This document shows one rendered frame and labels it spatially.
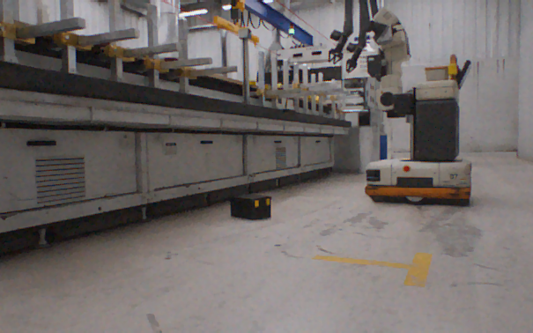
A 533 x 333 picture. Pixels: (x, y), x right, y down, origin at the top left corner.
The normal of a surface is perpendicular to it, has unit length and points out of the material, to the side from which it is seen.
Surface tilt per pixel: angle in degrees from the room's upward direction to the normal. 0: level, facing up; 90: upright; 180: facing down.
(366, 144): 90
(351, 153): 90
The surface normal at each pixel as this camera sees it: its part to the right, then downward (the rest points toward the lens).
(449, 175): -0.44, 0.05
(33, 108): 0.91, 0.00
